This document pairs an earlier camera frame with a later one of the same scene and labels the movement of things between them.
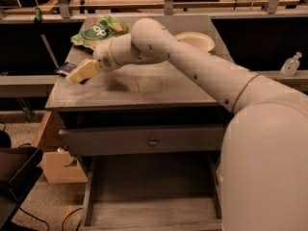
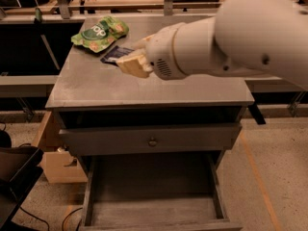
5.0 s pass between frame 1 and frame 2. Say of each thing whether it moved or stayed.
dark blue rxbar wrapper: moved
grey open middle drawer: stayed
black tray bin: stayed
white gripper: moved
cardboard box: stayed
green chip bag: stayed
